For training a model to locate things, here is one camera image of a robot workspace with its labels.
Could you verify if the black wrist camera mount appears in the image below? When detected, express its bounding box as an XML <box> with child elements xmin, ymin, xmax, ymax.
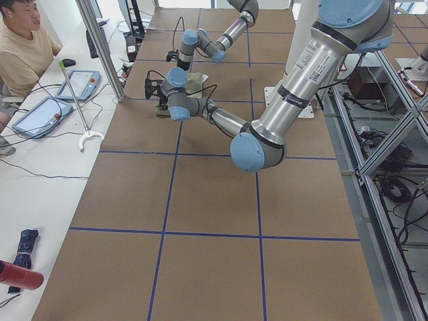
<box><xmin>166</xmin><ymin>50</ymin><xmax>179</xmax><ymax>62</ymax></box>
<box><xmin>144</xmin><ymin>78</ymin><xmax>162</xmax><ymax>100</ymax></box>

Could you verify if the person in beige shirt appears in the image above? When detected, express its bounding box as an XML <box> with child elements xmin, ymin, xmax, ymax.
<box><xmin>0</xmin><ymin>0</ymin><xmax>64</xmax><ymax>125</ymax></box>

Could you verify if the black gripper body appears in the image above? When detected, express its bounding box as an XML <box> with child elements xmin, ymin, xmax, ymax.
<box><xmin>177</xmin><ymin>58</ymin><xmax>191</xmax><ymax>70</ymax></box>
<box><xmin>158</xmin><ymin>96</ymin><xmax>168</xmax><ymax>110</ymax></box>

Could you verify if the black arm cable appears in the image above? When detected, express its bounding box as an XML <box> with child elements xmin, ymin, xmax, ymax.
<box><xmin>146</xmin><ymin>70</ymin><xmax>228</xmax><ymax>126</ymax></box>

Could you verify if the aluminium frame rail structure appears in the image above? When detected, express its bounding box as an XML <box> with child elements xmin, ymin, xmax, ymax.
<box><xmin>323</xmin><ymin>41</ymin><xmax>427</xmax><ymax>320</ymax></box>

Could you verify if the black computer mouse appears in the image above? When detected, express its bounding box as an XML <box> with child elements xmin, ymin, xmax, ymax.
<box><xmin>62</xmin><ymin>58</ymin><xmax>76</xmax><ymax>68</ymax></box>

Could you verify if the olive green long-sleeve shirt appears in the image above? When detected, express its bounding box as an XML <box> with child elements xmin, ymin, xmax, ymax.
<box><xmin>155</xmin><ymin>72</ymin><xmax>209</xmax><ymax>117</ymax></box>

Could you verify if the blue teach pendant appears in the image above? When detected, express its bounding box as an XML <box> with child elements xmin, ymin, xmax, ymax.
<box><xmin>12</xmin><ymin>97</ymin><xmax>73</xmax><ymax>138</ymax></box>
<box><xmin>55</xmin><ymin>70</ymin><xmax>101</xmax><ymax>102</ymax></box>

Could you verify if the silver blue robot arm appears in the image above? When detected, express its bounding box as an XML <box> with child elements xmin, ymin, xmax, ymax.
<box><xmin>156</xmin><ymin>1</ymin><xmax>394</xmax><ymax>172</ymax></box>
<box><xmin>176</xmin><ymin>0</ymin><xmax>259</xmax><ymax>70</ymax></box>

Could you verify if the near blue teach pendant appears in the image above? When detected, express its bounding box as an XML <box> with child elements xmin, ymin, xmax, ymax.
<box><xmin>12</xmin><ymin>97</ymin><xmax>73</xmax><ymax>138</ymax></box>

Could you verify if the white camera mast pole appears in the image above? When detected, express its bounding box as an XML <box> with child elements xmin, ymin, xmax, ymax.
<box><xmin>263</xmin><ymin>0</ymin><xmax>317</xmax><ymax>119</ymax></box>

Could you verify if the folded dark blue umbrella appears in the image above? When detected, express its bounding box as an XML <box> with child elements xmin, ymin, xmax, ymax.
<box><xmin>13</xmin><ymin>229</ymin><xmax>39</xmax><ymax>289</ymax></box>

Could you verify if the red cylinder bottle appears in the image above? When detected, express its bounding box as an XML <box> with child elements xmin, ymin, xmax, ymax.
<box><xmin>1</xmin><ymin>261</ymin><xmax>44</xmax><ymax>290</ymax></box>

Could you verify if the silver reacher grabber stick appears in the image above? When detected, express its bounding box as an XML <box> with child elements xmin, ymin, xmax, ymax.
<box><xmin>58</xmin><ymin>61</ymin><xmax>104</xmax><ymax>152</ymax></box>

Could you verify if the far blue teach pendant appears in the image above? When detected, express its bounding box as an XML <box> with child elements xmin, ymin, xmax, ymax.
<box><xmin>55</xmin><ymin>70</ymin><xmax>101</xmax><ymax>102</ymax></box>

